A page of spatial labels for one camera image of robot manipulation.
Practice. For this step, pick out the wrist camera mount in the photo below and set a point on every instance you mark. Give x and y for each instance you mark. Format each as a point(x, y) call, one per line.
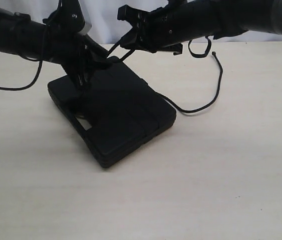
point(175, 49)
point(71, 18)

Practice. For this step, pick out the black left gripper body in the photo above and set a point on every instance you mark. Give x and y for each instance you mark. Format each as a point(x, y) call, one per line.
point(77, 54)

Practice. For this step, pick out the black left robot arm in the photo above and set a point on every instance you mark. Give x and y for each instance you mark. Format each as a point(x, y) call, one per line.
point(23, 37)

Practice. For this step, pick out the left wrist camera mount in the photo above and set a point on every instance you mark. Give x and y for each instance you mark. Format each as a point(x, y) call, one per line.
point(71, 18)

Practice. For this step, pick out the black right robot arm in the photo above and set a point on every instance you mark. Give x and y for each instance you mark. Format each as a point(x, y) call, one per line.
point(224, 18)

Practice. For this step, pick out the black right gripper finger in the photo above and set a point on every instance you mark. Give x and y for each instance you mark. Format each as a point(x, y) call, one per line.
point(133, 39)
point(130, 14)

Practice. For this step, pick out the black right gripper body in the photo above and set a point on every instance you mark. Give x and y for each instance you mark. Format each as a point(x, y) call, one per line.
point(160, 28)

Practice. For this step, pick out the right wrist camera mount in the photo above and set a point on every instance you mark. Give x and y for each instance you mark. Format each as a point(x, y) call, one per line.
point(175, 49)

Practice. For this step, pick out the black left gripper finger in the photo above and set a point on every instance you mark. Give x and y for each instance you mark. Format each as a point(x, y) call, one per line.
point(79, 77)
point(97, 55)

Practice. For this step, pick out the black plastic carrying case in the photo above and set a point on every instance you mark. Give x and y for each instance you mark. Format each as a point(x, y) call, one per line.
point(116, 116)

